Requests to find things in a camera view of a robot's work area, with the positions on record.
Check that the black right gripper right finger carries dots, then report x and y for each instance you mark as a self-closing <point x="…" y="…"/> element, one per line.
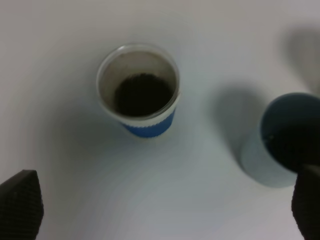
<point x="305" y="204"/>

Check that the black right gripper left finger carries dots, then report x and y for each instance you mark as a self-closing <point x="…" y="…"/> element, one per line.
<point x="21" y="206"/>

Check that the blue sleeved paper cup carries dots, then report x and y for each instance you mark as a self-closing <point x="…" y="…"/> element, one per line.
<point x="138" y="85"/>

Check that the teal plastic cup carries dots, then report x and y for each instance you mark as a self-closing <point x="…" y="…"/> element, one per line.
<point x="286" y="138"/>

